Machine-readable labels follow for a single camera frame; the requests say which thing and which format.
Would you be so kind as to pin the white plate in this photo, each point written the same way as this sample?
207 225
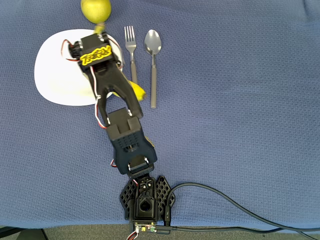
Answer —
57 75

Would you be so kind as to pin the black robot arm with stickers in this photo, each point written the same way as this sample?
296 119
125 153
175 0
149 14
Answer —
130 142

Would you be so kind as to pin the black tripod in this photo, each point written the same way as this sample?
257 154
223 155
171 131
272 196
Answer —
10 230

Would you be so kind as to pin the yellow banana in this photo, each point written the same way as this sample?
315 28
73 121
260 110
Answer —
137 91

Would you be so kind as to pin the blue waffle cloth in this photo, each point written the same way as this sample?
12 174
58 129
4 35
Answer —
237 100

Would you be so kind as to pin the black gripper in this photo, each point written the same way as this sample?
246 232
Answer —
99 29

